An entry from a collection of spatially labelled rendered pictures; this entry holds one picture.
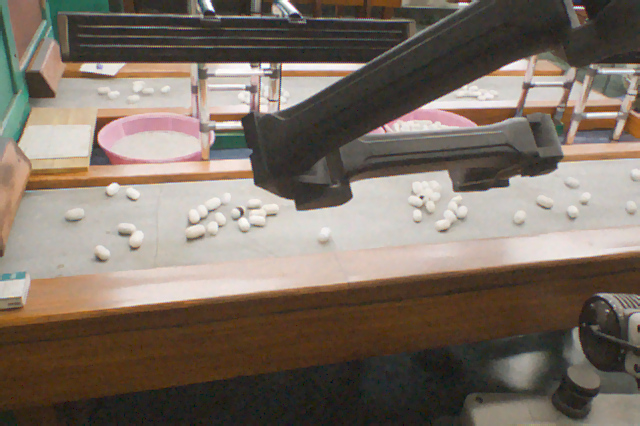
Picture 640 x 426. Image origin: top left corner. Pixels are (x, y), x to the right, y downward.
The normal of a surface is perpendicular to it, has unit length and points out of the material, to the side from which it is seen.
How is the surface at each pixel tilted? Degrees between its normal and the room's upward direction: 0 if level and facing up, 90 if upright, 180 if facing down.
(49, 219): 0
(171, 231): 0
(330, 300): 90
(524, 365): 0
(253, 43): 58
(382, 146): 43
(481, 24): 68
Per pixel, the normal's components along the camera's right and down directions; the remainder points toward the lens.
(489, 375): 0.08, -0.85
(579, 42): -0.62, -0.03
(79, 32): 0.26, 0.00
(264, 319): 0.26, 0.53
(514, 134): 0.38, -0.29
